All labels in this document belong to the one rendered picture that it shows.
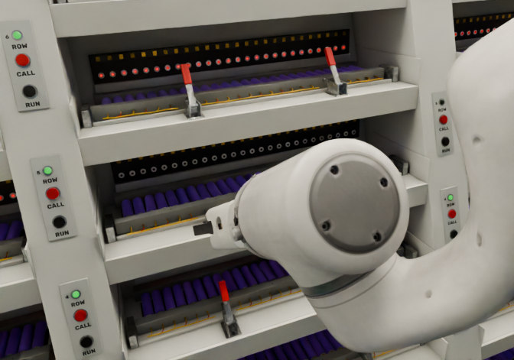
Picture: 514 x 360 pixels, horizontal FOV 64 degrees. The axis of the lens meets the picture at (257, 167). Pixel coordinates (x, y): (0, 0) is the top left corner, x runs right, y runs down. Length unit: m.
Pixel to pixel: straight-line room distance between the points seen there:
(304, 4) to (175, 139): 0.32
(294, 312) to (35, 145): 0.52
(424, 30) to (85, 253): 0.71
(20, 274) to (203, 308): 0.31
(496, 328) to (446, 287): 0.85
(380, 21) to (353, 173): 0.70
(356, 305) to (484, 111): 0.15
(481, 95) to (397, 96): 0.59
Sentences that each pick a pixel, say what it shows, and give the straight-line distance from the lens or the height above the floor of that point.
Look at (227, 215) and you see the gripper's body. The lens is 0.40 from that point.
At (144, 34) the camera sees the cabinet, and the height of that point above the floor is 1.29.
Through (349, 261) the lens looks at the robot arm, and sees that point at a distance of 0.25.
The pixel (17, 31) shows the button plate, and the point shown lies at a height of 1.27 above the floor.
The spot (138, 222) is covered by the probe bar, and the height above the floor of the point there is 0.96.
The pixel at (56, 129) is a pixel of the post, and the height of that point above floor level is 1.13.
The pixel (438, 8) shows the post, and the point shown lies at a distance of 0.90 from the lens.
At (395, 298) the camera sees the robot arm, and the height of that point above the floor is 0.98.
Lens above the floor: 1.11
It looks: 8 degrees down
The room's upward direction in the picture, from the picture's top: 9 degrees counter-clockwise
